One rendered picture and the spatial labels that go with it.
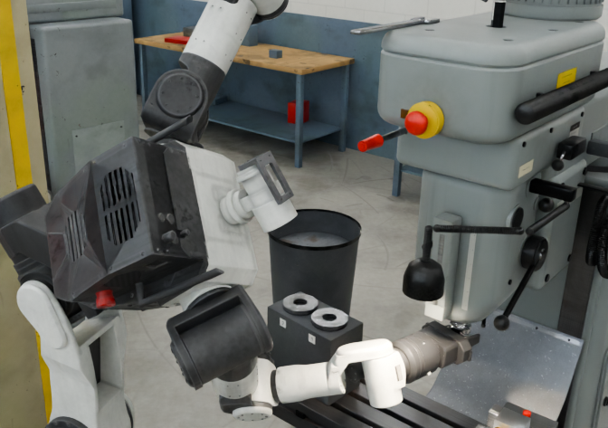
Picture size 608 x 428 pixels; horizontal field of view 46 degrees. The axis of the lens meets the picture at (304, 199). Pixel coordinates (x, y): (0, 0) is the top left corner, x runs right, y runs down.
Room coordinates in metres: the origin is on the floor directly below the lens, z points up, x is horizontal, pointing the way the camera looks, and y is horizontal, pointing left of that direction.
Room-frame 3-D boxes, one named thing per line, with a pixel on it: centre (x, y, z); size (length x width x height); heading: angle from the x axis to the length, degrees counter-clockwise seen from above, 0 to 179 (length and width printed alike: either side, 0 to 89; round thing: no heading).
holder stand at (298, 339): (1.56, -0.03, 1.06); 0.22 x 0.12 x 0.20; 46
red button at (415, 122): (1.13, -0.18, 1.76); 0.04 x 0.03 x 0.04; 51
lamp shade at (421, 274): (1.12, -0.21, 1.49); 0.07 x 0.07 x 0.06
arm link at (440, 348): (1.28, -0.27, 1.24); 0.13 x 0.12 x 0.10; 38
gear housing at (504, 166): (1.36, -0.37, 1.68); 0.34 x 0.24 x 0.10; 141
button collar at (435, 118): (1.15, -0.20, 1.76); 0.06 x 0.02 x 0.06; 51
